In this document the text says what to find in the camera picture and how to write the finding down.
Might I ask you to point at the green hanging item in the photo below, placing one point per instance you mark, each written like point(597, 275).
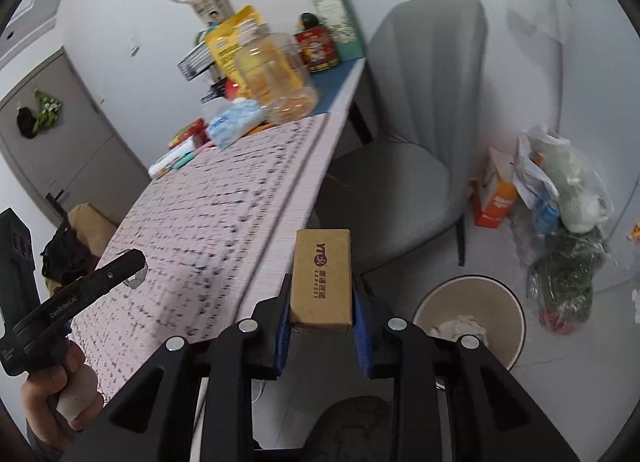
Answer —
point(47, 109)

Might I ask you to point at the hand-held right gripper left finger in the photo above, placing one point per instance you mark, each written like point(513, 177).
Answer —
point(282, 337)

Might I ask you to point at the dark grey seat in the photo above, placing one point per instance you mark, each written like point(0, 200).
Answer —
point(350, 427)

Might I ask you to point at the blue tissue pack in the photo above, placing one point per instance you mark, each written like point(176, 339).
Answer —
point(232, 121)

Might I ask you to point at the black bag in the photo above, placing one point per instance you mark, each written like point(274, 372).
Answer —
point(65, 252)

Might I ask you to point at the patterned white tablecloth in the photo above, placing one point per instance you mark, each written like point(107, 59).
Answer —
point(225, 202)

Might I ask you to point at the dark printed box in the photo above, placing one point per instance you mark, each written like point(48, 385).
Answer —
point(215, 90)

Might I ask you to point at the white wall switch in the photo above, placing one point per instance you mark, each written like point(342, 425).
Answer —
point(134, 43)

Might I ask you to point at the tall green box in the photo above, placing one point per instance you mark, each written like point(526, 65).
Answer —
point(335, 11)

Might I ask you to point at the clear plastic jar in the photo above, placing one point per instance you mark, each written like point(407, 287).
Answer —
point(275, 76)

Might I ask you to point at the yellow snack bag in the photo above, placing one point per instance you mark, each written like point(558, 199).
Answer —
point(227, 41)

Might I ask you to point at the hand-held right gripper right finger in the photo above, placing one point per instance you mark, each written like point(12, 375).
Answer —
point(361, 342)

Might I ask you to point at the grey door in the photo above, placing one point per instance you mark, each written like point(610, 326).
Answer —
point(90, 151)

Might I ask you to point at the beige trash bin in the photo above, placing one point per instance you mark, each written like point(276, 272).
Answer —
point(500, 312)

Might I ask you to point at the grey upholstered chair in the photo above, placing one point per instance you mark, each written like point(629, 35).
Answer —
point(400, 176)

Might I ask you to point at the large brown cardboard box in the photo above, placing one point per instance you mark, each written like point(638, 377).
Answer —
point(95, 224)

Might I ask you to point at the orange and white carton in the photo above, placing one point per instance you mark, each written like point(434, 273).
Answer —
point(495, 202)

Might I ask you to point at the red tin can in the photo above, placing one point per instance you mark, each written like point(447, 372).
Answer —
point(317, 51)

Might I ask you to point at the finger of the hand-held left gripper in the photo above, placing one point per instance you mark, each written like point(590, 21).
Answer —
point(115, 269)

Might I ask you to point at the small brown cardboard box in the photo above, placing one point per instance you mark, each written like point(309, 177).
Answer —
point(320, 282)

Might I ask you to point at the clear bag of greens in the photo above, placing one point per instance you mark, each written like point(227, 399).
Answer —
point(565, 277)

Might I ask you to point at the white plastic bag of items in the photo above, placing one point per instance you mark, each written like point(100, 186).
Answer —
point(570, 181)

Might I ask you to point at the black hanging item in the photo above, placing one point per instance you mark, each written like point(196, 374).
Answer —
point(26, 121)

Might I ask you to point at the teal pen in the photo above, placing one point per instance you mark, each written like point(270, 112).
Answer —
point(182, 160)

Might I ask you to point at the red snack packet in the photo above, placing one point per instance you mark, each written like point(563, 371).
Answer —
point(187, 131)

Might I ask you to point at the person's left hand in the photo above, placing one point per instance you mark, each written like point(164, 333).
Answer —
point(42, 397)

